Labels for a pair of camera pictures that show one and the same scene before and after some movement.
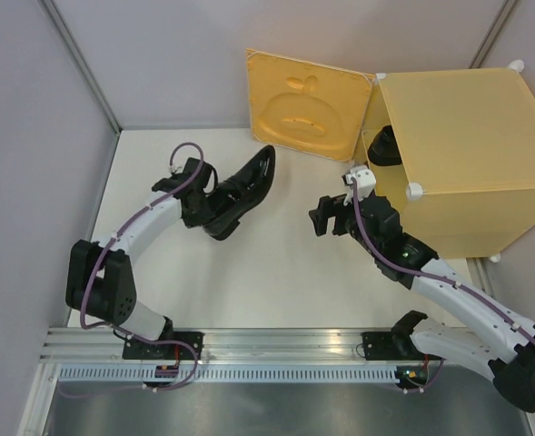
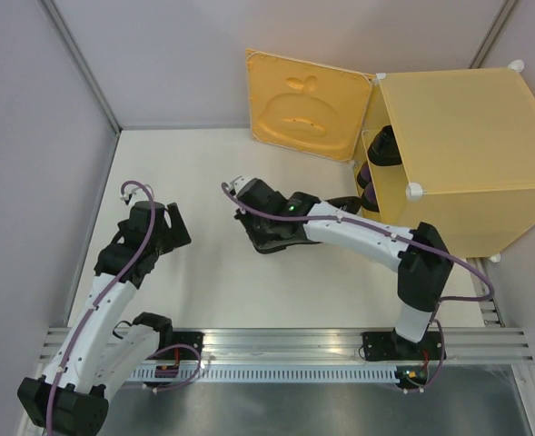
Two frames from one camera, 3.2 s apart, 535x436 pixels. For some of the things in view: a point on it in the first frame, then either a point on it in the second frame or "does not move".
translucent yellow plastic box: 307,106 does not move
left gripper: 203,215 to 176,236
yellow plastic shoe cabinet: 479,157 does not move
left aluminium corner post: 58,21 does not move
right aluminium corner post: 492,34 does not move
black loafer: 236,195 to 269,235
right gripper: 330,207 to 242,212
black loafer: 384,150 does not move
